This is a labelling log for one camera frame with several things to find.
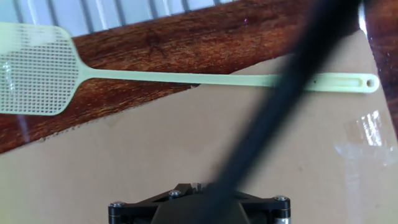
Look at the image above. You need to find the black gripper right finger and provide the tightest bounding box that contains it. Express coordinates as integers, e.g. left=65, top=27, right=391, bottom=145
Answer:
left=234, top=189, right=292, bottom=224

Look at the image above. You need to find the glossy wood-grain table mat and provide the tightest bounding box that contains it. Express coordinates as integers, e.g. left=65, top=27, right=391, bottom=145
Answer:
left=0, top=0, right=398, bottom=155

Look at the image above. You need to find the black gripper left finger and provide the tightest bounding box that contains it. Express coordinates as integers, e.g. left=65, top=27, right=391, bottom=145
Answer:
left=108, top=182, right=201, bottom=224

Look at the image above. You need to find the brown cardboard sheet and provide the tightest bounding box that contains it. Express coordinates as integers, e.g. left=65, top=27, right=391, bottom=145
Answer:
left=0, top=29, right=398, bottom=224

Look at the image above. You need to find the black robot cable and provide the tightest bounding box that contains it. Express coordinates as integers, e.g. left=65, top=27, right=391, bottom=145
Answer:
left=205, top=0, right=363, bottom=203

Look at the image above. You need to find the pale green plastic flyswatter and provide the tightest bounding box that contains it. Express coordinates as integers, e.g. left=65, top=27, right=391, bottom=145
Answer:
left=0, top=21, right=381, bottom=116

